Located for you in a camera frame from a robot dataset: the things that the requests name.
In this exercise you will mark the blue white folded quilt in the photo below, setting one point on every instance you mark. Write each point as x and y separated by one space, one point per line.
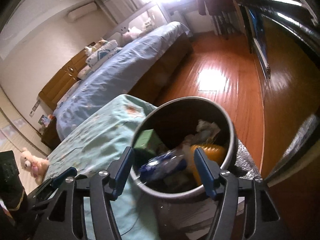
102 52

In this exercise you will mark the pink pillow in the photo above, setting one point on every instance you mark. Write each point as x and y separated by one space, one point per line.
131 33

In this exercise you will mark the white pillow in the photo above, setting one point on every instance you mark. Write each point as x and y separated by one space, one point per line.
85 72

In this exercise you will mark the wall switch panel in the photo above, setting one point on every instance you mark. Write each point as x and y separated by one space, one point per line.
34 108

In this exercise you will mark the white trash can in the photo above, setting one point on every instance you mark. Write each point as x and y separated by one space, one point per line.
175 115

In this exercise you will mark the cream plush toy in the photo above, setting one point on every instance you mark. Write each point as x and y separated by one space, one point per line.
100 42

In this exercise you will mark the green box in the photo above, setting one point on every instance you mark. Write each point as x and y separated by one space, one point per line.
147 140

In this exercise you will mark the grey bubble wrap sheet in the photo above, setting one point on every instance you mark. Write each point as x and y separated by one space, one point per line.
246 160

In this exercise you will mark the cream teddy bear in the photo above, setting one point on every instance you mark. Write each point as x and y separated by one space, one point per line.
27 161

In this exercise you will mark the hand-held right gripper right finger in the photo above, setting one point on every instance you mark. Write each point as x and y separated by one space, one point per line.
203 172

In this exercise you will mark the wooden nightstand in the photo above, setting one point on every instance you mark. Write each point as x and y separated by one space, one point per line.
50 135

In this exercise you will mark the flat screen television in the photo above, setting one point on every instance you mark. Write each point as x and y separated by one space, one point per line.
258 37

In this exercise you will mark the grey curtain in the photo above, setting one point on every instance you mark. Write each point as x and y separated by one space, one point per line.
115 2

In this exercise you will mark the white sliding wardrobe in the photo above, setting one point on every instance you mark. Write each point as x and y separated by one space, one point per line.
10 140

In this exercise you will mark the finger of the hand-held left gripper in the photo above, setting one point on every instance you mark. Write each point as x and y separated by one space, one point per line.
63 174

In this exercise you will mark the floral light green tablecloth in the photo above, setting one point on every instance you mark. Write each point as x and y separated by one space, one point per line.
100 135

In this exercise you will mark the bed with blue sheet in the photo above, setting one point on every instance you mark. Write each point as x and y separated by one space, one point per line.
125 62

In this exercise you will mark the grey bed guard rail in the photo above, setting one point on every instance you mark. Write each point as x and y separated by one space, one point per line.
120 28

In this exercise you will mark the small dresser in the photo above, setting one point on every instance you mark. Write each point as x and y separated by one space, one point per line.
178 17

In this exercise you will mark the white air conditioner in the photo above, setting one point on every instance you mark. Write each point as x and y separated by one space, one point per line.
82 11

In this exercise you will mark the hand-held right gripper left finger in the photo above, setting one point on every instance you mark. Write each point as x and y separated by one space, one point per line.
122 170

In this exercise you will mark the wooden headboard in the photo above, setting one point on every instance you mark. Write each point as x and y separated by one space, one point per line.
62 80

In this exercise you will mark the large orange foam fruit net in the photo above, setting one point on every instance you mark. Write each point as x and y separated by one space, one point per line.
215 153

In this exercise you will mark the small photo frame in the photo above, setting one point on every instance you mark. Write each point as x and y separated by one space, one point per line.
43 120

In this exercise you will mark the blue white snack wrapper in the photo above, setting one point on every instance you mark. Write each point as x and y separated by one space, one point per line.
162 166

